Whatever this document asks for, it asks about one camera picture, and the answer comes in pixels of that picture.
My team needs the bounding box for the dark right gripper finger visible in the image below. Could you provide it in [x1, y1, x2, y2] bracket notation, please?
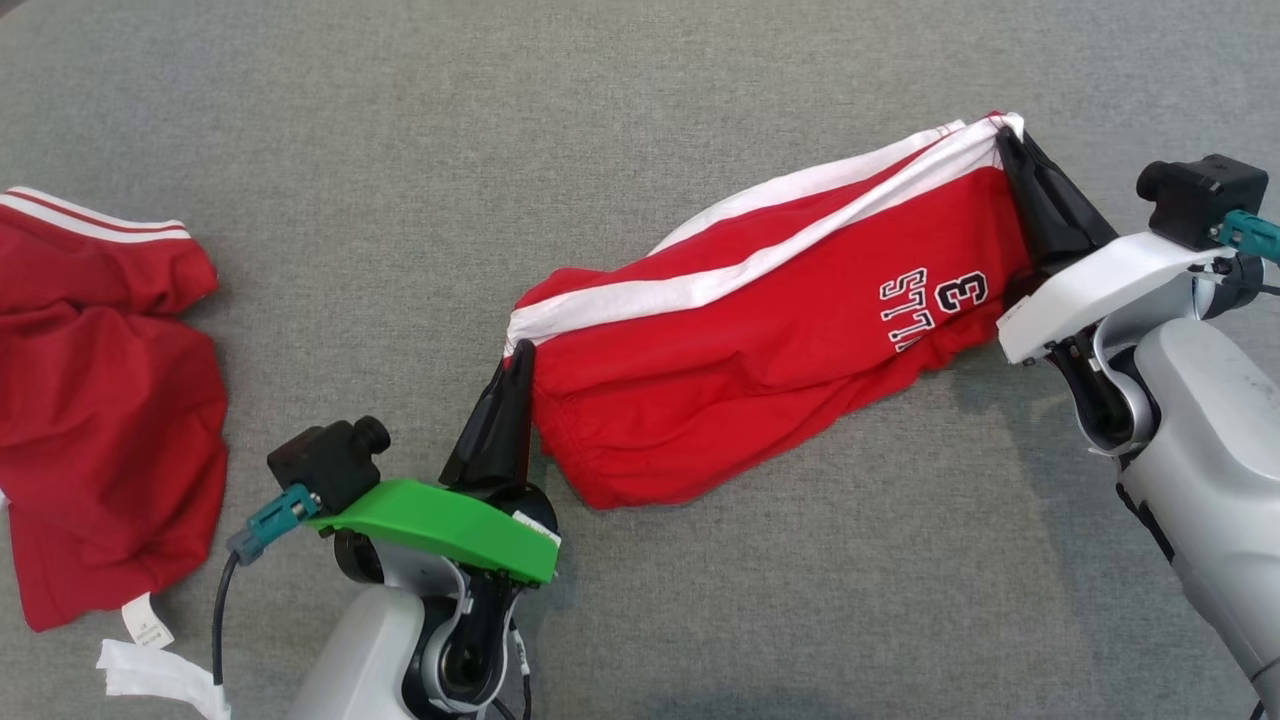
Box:
[1012, 130, 1119, 263]
[998, 130, 1066, 279]

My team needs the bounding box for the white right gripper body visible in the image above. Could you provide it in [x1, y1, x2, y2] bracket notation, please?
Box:
[997, 232, 1236, 364]

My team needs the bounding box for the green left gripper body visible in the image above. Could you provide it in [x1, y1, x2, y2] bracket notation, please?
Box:
[305, 481, 561, 584]

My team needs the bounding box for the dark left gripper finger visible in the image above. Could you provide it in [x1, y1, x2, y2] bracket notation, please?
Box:
[497, 340, 537, 489]
[440, 350, 516, 489]

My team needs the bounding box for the white paper tape strip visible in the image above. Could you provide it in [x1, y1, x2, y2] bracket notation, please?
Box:
[97, 640, 231, 720]

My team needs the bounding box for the red shorts white side stripe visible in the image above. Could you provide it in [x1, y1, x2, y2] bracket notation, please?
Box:
[505, 112, 1036, 511]

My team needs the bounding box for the red basketball jersey white trim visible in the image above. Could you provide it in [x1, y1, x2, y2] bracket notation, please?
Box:
[0, 186, 229, 649]

